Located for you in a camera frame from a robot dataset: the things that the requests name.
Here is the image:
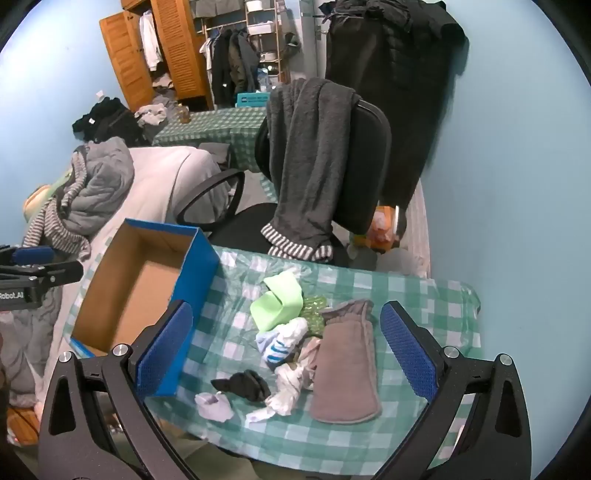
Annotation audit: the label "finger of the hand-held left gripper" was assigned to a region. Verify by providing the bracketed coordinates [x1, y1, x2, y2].
[0, 246, 55, 266]
[0, 261, 85, 284]

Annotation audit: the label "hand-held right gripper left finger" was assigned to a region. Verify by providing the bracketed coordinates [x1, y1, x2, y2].
[38, 299, 204, 480]

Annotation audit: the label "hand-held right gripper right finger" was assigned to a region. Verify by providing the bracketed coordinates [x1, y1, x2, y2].
[369, 300, 534, 480]

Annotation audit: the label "blue cardboard box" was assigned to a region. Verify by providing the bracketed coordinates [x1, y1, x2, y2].
[69, 218, 221, 398]

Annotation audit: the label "grey-brown fleece mitt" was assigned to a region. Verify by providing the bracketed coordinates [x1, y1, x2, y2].
[308, 299, 383, 423]

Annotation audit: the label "light grey sock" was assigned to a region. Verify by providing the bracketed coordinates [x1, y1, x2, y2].
[194, 391, 235, 423]

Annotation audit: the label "black sock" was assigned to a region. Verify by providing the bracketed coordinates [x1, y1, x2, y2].
[211, 369, 272, 402]

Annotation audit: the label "green glittery scrub cloth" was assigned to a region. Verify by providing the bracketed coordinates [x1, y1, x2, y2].
[295, 295, 331, 335]

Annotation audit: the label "white blue striped sock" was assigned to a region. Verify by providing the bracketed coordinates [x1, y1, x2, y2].
[255, 318, 309, 369]

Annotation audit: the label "light green cloth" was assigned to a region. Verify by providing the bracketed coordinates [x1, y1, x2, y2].
[250, 269, 304, 333]

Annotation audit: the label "white patterned sock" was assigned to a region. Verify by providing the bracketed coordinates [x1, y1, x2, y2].
[245, 357, 319, 424]

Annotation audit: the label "grey striped garment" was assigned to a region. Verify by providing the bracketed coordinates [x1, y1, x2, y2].
[23, 148, 93, 259]

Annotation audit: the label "grey blanket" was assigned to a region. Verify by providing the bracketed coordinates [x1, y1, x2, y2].
[0, 295, 63, 409]

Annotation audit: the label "green pillow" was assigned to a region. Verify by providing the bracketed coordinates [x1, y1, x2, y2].
[22, 178, 77, 222]

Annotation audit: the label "grey quilted jacket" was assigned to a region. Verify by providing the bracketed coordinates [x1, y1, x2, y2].
[58, 137, 136, 234]

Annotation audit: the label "green checkered tablecloth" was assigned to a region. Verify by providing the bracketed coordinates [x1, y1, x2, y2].
[139, 244, 483, 464]
[152, 107, 269, 171]

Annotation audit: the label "white ribbed radiator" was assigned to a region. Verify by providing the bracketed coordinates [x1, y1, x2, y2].
[402, 182, 432, 278]

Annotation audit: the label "orange plastic bag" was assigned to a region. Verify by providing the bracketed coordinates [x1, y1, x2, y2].
[353, 205, 402, 254]

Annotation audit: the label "bed with grey sheet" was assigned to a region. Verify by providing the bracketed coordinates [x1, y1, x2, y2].
[46, 145, 232, 370]

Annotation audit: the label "black bag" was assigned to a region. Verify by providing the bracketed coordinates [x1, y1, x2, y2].
[72, 97, 146, 146]

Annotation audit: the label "grey clothes pile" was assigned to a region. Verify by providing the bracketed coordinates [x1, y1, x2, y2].
[134, 104, 168, 127]

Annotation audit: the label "black office chair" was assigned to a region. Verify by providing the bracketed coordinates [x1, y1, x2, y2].
[178, 99, 393, 268]

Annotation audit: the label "dark grey striped-cuff pants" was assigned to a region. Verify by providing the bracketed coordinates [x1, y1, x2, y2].
[261, 78, 362, 265]

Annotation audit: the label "white hanging shirt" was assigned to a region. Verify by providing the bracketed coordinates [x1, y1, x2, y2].
[139, 10, 163, 70]

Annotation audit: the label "wooden wardrobe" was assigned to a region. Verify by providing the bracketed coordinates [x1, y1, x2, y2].
[99, 0, 215, 112]

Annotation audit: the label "teal box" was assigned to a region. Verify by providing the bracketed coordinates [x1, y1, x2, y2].
[235, 92, 271, 109]

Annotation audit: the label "black puffer jacket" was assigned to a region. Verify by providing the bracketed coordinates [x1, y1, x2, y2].
[323, 0, 467, 208]

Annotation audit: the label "dark hanging coats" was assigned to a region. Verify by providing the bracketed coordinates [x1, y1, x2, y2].
[210, 28, 262, 109]

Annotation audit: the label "metal shelf rack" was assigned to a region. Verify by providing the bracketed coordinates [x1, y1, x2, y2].
[245, 0, 296, 84]

